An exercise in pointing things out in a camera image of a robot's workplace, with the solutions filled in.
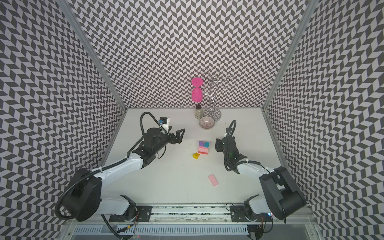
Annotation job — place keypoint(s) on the metal base rail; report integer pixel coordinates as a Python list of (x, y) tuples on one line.
[(196, 220)]

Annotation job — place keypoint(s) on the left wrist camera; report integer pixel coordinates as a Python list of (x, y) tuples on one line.
[(165, 123)]

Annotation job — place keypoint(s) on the striped ceramic bowl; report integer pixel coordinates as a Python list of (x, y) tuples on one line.
[(206, 123)]

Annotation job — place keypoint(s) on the chrome wire stand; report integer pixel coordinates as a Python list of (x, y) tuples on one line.
[(218, 81)]

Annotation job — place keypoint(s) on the corner metal post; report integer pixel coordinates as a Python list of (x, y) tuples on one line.
[(312, 5), (71, 18)]

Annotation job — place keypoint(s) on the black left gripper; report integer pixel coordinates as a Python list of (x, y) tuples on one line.
[(179, 138)]

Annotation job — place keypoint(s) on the glass spice jar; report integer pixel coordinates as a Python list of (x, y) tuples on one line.
[(199, 111)]

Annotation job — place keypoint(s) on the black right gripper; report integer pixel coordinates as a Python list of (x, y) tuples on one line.
[(222, 143)]

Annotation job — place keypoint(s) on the right corner metal post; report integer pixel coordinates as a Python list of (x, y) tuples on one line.
[(312, 5)]

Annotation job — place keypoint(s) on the pink lamp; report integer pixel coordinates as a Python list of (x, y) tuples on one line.
[(197, 93)]

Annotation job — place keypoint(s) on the pink rectangular wood block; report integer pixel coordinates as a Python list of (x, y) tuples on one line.
[(203, 149)]

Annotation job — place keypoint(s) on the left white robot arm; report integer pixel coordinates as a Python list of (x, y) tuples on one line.
[(83, 197)]

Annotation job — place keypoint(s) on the left corner metal post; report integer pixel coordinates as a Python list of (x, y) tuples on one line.
[(71, 18)]

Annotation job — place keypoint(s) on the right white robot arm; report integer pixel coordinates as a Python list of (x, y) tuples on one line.
[(281, 195)]

